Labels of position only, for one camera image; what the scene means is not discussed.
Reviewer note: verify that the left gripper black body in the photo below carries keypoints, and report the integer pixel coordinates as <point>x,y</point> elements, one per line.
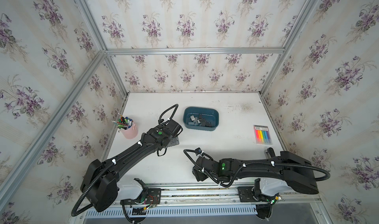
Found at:
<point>174,141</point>

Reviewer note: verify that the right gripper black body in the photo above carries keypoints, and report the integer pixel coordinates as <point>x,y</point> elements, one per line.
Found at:
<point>200,176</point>

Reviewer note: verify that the black eraser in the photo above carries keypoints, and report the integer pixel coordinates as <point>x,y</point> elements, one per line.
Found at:
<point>206,124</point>

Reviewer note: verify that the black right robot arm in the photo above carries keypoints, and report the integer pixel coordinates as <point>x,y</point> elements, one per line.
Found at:
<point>297,172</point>

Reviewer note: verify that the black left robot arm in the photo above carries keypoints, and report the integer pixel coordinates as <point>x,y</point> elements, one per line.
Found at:
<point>99,187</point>

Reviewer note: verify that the teal plastic storage box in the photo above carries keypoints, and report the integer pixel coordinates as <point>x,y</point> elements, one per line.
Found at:
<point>201,114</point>

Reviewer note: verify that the pink pen cup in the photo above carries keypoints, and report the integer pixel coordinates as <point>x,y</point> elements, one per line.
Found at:
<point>126,127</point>

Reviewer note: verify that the coloured highlighter pack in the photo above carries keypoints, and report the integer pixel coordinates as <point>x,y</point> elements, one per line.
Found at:
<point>262,135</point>

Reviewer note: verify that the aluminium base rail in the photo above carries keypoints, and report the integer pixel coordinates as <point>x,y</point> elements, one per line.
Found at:
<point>198,201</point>

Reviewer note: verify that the aluminium frame horizontal rail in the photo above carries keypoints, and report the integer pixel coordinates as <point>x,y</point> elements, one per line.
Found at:
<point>193,51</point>

